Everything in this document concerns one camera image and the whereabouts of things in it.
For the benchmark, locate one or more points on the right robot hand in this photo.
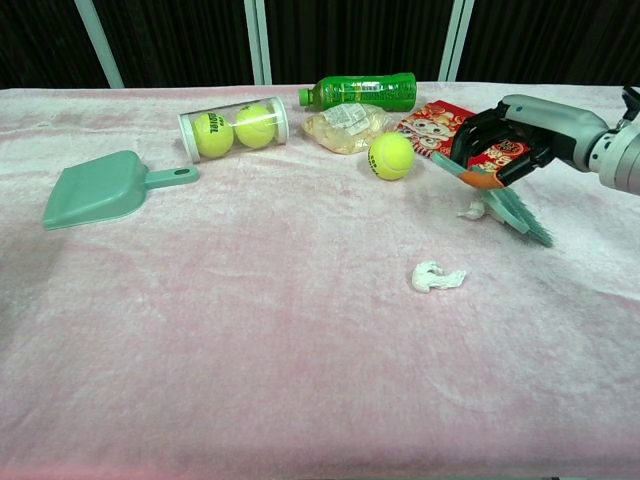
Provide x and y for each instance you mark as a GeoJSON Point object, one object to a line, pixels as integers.
{"type": "Point", "coordinates": [560, 127]}

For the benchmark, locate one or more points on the small teal brush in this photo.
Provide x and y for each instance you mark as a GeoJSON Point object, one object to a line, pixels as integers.
{"type": "Point", "coordinates": [520, 215]}

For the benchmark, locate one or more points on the white paper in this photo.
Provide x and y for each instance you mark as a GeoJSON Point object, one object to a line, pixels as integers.
{"type": "Point", "coordinates": [475, 210]}
{"type": "Point", "coordinates": [425, 280]}

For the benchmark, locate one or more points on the red spiral notebook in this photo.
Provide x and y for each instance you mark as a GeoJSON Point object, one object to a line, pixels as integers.
{"type": "Point", "coordinates": [430, 125]}

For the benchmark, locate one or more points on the loose yellow tennis ball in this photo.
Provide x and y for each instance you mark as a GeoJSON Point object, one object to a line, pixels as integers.
{"type": "Point", "coordinates": [391, 156]}

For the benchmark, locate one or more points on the green plastic bottle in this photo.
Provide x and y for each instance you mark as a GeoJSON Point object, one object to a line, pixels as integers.
{"type": "Point", "coordinates": [365, 91]}

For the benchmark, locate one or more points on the clear snack bag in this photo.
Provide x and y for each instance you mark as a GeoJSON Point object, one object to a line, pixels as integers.
{"type": "Point", "coordinates": [340, 130]}

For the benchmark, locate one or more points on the plain tubed tennis ball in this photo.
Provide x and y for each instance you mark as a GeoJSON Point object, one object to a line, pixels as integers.
{"type": "Point", "coordinates": [256, 126]}

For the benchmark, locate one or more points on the tennis ball with black print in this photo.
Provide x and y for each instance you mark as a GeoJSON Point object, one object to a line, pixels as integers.
{"type": "Point", "coordinates": [214, 136]}

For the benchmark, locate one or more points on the pink fleece tablecloth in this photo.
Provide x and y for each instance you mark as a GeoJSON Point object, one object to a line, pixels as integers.
{"type": "Point", "coordinates": [250, 325]}

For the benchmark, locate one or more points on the clear tennis ball tube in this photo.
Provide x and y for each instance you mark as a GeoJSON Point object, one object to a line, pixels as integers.
{"type": "Point", "coordinates": [186, 137]}

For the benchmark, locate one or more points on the black pleated curtain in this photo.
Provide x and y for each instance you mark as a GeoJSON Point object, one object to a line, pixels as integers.
{"type": "Point", "coordinates": [190, 40]}

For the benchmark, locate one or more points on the teal dustpan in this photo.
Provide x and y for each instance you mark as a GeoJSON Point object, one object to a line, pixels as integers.
{"type": "Point", "coordinates": [95, 190]}

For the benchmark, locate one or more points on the white frame post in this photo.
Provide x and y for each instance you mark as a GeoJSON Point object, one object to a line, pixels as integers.
{"type": "Point", "coordinates": [455, 40]}
{"type": "Point", "coordinates": [100, 45]}
{"type": "Point", "coordinates": [259, 42]}

